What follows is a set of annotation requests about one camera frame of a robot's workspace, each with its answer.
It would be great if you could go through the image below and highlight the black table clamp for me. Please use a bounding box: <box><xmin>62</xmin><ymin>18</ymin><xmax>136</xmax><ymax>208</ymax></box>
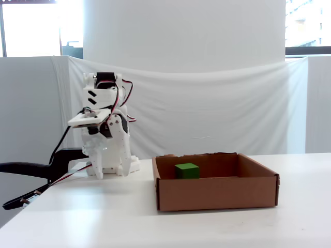
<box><xmin>0</xmin><ymin>146</ymin><xmax>91</xmax><ymax>184</ymax></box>

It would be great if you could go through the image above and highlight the bright window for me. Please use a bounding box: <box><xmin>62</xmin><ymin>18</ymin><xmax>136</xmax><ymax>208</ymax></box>
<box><xmin>0</xmin><ymin>0</ymin><xmax>83</xmax><ymax>58</ymax></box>
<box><xmin>285</xmin><ymin>0</ymin><xmax>331</xmax><ymax>58</ymax></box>

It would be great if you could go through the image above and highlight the white cloth backdrop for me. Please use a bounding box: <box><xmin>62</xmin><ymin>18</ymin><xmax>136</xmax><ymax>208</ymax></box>
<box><xmin>50</xmin><ymin>55</ymin><xmax>310</xmax><ymax>160</ymax></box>

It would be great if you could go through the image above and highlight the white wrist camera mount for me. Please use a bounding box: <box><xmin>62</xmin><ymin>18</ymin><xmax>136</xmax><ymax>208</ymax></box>
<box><xmin>67</xmin><ymin>108</ymin><xmax>111</xmax><ymax>129</ymax></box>

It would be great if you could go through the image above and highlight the black camera cable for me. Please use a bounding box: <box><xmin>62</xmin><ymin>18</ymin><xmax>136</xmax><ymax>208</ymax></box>
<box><xmin>47</xmin><ymin>110</ymin><xmax>90</xmax><ymax>185</ymax></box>

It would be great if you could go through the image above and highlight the brown cardboard box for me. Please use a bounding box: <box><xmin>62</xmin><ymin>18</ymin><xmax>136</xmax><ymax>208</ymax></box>
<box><xmin>152</xmin><ymin>151</ymin><xmax>281</xmax><ymax>212</ymax></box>

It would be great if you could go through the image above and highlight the red black white servo cable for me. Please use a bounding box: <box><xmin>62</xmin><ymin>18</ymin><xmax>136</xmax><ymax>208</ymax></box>
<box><xmin>110</xmin><ymin>79</ymin><xmax>137</xmax><ymax>125</ymax></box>

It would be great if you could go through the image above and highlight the black clamp bar with pins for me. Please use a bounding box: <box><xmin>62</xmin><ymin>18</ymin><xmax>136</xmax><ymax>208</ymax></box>
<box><xmin>2</xmin><ymin>182</ymin><xmax>51</xmax><ymax>210</ymax></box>

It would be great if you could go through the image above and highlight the white partition panel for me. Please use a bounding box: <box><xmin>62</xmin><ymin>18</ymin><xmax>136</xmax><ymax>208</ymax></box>
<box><xmin>305</xmin><ymin>55</ymin><xmax>331</xmax><ymax>154</ymax></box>
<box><xmin>0</xmin><ymin>56</ymin><xmax>65</xmax><ymax>166</ymax></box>

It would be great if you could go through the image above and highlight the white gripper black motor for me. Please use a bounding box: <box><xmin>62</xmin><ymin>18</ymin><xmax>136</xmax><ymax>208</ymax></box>
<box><xmin>89</xmin><ymin>105</ymin><xmax>131</xmax><ymax>180</ymax></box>

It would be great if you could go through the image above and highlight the small dark background fixture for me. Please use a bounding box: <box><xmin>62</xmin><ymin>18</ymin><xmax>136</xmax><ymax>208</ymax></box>
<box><xmin>62</xmin><ymin>40</ymin><xmax>83</xmax><ymax>56</ymax></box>

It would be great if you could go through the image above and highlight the green cube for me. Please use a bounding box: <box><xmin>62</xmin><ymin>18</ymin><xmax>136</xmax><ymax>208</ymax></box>
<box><xmin>174</xmin><ymin>163</ymin><xmax>200</xmax><ymax>179</ymax></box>

